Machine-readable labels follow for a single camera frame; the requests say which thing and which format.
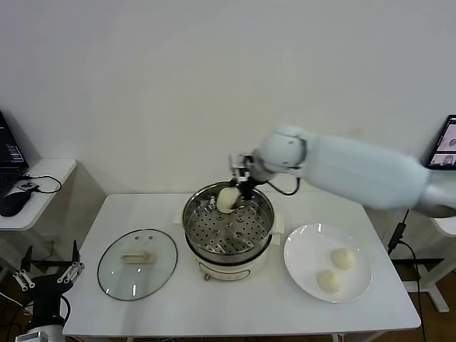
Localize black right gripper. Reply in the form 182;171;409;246
228;152;257;200

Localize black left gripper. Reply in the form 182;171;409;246
13;239;86;316

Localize round glass pot lid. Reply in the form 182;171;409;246
97;229;178;303

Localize perforated steel steamer basket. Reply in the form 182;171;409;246
182;182;276;258

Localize black computer mouse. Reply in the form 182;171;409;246
0;192;31;218

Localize cream electric cooking pot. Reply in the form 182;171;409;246
173;209;285;282

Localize round white plate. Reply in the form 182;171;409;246
283;223;373;304

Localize white side table with mouse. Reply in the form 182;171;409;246
0;159;78;307

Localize black laptop with dark screen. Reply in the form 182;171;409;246
0;109;29;199

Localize white side table with label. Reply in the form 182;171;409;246
425;213;456;314

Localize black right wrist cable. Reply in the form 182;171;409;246
263;176;302;196

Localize thin black looped cable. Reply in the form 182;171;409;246
19;174;63;196

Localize black cable with adapter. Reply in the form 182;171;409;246
387;209;428;342

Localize grey laptop showing camera views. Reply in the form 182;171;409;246
420;114;456;172

